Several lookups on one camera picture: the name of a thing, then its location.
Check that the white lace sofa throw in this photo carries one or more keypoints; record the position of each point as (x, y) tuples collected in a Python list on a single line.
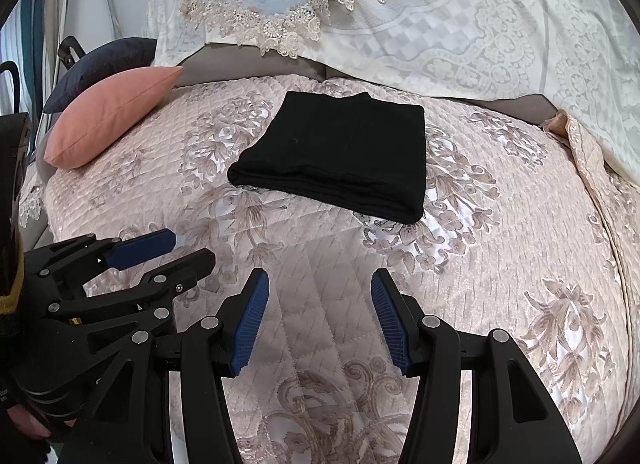
[(475, 29)]

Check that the black chair frame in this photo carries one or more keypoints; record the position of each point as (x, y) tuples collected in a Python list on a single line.
[(70, 49)]

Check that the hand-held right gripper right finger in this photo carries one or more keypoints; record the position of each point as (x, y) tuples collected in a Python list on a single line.
[(390, 324)]

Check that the black pants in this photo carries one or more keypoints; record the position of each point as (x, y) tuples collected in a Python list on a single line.
[(340, 154)]

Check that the pink quilted floral sofa cover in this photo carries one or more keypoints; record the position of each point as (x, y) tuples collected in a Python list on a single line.
[(610, 204), (325, 244)]

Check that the person's left hand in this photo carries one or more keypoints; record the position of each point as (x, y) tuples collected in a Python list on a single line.
[(27, 421)]

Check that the pink cushion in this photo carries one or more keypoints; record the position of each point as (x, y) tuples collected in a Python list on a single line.
[(110, 114)]

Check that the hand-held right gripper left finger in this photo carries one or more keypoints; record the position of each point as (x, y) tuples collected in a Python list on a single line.
[(250, 324)]

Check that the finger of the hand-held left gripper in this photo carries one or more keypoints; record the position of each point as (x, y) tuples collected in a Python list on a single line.
[(142, 246), (190, 264)]

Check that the teal and white curtain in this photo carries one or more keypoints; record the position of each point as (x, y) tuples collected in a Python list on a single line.
[(35, 44)]

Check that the navy cushion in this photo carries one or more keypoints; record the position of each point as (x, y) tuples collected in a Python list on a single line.
[(95, 74)]

